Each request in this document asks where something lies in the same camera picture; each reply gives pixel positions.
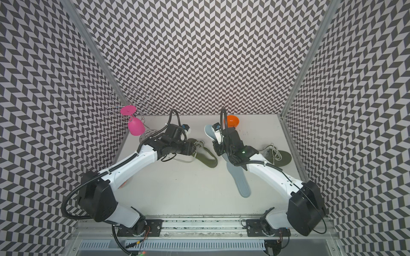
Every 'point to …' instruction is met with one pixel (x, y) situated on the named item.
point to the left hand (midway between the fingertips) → (190, 148)
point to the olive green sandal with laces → (203, 154)
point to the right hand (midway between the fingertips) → (217, 142)
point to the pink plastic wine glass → (136, 126)
